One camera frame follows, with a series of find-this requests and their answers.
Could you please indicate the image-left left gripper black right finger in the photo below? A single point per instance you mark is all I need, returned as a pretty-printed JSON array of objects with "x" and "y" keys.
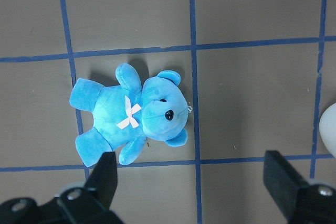
[{"x": 284, "y": 184}]

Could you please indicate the blue teddy bear plush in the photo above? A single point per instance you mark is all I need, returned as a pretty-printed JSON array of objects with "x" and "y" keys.
[{"x": 126, "y": 115}]

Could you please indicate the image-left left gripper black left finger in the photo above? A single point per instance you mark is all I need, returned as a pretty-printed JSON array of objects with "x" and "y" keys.
[{"x": 103, "y": 180}]

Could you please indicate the white trash can with lid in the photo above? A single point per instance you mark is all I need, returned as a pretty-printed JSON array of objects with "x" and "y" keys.
[{"x": 327, "y": 128}]

